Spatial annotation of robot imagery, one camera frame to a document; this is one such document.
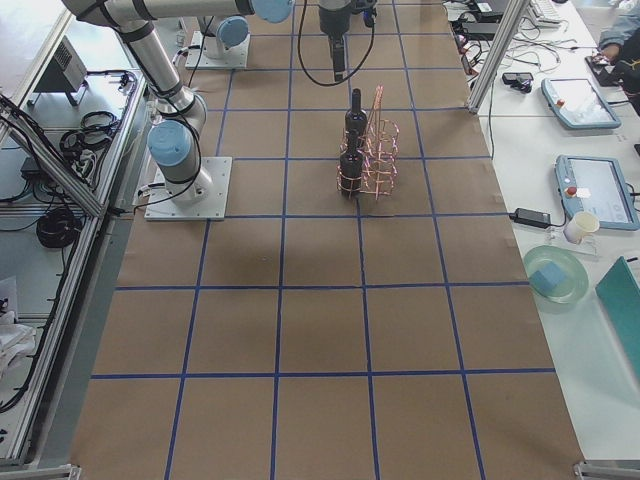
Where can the grey control box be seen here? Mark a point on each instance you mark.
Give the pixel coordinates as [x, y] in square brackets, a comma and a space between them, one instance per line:
[65, 74]

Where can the white paper cup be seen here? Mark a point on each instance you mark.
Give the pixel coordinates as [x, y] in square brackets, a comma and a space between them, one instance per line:
[581, 225]

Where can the teal book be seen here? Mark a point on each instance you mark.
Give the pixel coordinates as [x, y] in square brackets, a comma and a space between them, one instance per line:
[618, 292]

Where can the blue teach pendant far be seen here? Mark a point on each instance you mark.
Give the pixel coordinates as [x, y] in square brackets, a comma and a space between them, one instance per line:
[579, 104]

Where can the dark wine bottle in basket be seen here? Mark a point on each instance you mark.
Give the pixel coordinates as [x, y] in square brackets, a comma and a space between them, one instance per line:
[351, 161]

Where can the green glass plate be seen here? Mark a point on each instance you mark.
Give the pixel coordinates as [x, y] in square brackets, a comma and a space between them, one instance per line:
[577, 275]

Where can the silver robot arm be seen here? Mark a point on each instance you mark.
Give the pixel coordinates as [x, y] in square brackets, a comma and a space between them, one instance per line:
[133, 21]
[227, 31]

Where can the copper wire wine basket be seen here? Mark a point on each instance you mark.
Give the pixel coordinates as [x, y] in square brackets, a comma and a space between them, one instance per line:
[380, 151]

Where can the blue teach pendant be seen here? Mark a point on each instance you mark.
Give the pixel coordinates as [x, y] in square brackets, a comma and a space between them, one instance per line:
[596, 185]
[579, 104]

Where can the aluminium frame post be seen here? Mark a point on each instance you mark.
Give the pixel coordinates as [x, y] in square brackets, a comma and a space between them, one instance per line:
[502, 39]

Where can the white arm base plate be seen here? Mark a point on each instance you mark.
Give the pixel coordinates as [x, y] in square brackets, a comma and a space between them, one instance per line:
[205, 199]
[216, 56]

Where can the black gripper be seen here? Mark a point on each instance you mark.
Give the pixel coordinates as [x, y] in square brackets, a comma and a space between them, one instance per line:
[333, 22]

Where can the blue foam block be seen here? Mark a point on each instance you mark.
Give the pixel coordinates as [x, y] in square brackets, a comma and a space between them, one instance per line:
[550, 280]

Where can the blue teach pendant near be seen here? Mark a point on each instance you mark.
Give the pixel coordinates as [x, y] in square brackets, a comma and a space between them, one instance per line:
[596, 185]

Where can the black power adapter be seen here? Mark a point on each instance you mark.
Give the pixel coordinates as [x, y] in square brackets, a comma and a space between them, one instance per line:
[533, 218]

